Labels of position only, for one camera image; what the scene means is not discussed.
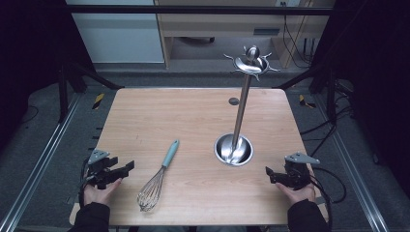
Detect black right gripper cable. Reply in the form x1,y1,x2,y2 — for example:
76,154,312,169
309,166,348,226

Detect black curtain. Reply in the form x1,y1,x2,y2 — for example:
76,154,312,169
311,0,410,197
0,0,95,151

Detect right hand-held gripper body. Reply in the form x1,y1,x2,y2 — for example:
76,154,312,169
282,152,321,190

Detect aluminium floor rail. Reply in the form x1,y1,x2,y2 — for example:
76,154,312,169
0,92,82,232
313,96,392,232

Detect person's left hand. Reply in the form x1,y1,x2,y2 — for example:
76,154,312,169
83,177,123,207

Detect person's right hand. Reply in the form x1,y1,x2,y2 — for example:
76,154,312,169
275,182,317,206

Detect yellow black hazard tape piece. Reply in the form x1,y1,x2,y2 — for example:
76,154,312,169
298,94,317,109
92,92,106,111

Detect black horizontal frame bar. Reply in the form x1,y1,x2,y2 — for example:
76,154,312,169
63,4,335,16

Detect black cables under desk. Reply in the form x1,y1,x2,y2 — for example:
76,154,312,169
281,14,316,70

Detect black floor cables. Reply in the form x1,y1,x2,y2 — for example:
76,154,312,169
299,80,355,158

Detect light wooden desk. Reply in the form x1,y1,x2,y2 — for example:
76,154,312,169
154,0,337,70

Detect stainless steel utensil stand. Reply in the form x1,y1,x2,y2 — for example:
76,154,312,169
213,44,281,167

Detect black metal frame leg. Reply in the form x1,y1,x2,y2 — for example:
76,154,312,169
57,61,126,124
276,63,338,124

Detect white cabinet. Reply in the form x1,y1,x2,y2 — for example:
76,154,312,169
65,0,165,64

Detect wire whisk with teal handle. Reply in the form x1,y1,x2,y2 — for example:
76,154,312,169
136,138,181,213

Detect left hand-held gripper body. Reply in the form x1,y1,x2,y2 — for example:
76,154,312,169
84,149,119,190

